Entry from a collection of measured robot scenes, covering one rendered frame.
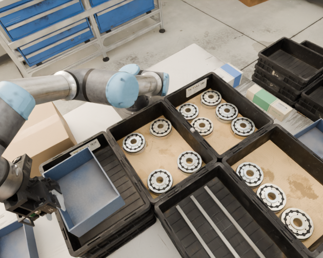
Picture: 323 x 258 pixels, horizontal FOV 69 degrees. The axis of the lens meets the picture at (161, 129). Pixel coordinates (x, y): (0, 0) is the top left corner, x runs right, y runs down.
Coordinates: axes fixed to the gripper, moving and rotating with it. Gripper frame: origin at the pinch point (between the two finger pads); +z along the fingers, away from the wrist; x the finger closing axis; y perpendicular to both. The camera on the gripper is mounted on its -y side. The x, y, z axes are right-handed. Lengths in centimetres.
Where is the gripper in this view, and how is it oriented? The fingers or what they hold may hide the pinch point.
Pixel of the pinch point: (57, 201)
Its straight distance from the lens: 73.4
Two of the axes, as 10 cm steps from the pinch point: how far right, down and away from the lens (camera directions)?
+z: 1.7, 5.3, 8.3
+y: 5.7, 6.4, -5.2
